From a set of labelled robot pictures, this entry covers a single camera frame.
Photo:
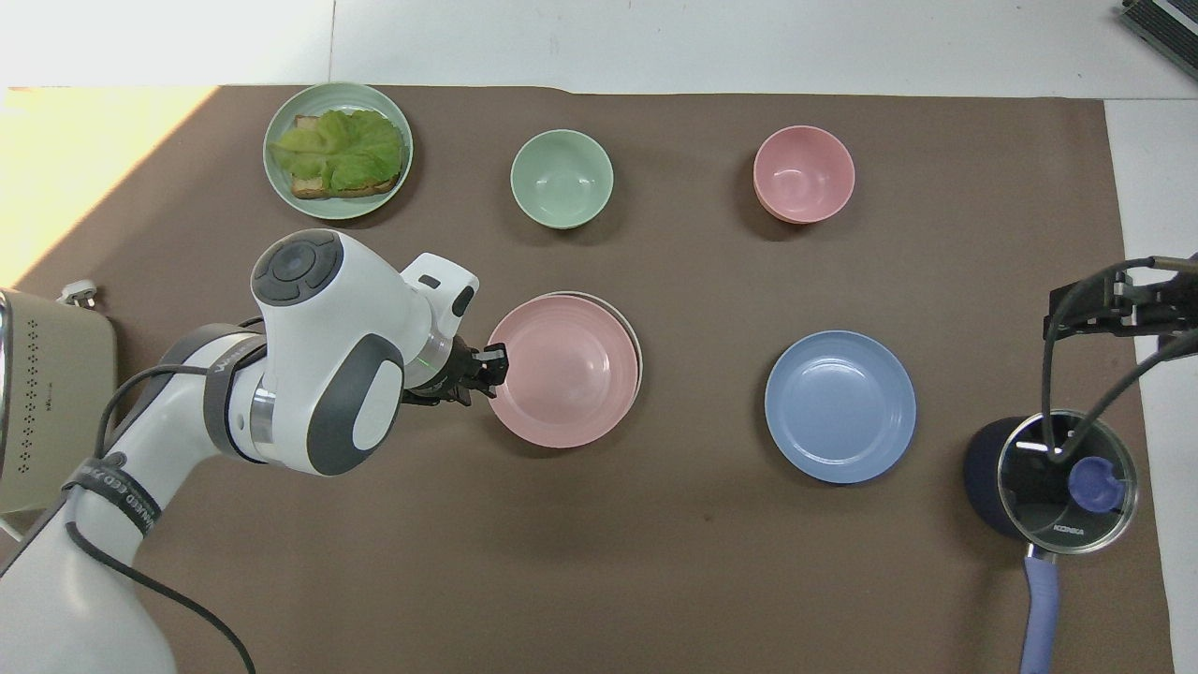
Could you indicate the glass pot lid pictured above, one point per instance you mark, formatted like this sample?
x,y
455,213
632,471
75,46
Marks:
x,y
1039,496

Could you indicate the pink bowl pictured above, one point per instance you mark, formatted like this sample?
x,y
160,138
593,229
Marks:
x,y
803,173

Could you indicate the green lettuce leaf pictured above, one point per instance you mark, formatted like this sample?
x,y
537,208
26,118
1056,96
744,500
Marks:
x,y
342,148

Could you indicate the green plate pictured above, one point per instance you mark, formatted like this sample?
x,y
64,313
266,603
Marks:
x,y
281,187

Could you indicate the beige plate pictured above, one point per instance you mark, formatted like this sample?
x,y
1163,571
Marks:
x,y
639,360

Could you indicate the pink plate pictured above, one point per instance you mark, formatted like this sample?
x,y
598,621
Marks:
x,y
562,374

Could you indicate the green bowl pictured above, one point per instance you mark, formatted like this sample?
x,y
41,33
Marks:
x,y
562,178

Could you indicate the beige toaster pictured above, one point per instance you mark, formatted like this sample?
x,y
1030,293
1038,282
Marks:
x,y
51,402

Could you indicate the blue plate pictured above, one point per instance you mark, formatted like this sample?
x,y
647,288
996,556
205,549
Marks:
x,y
840,407

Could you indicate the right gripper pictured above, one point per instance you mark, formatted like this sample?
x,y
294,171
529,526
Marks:
x,y
1181,298

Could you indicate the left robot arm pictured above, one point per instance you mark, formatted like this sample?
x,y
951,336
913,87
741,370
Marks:
x,y
309,374

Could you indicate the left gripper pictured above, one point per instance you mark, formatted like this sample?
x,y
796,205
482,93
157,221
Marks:
x,y
451,370

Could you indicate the white power plug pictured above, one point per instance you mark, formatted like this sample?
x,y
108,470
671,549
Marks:
x,y
79,292

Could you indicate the dark blue pot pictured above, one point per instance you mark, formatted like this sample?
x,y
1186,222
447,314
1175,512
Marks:
x,y
983,477

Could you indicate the toasted bread slice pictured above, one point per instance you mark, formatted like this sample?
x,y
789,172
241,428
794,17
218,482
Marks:
x,y
314,185

